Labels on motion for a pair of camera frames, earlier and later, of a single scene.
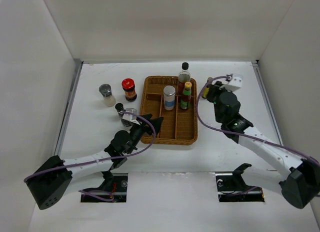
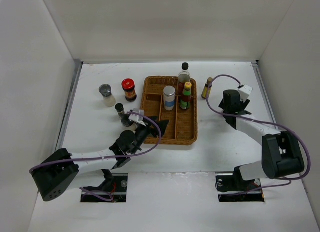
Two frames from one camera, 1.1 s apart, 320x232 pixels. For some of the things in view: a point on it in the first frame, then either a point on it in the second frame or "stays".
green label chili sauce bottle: (185, 99) stays
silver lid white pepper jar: (169, 96) stays
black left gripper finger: (157, 124) to (162, 125)
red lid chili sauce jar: (128, 85) stays
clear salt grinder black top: (105, 90) stays
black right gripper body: (218, 119) to (244, 104)
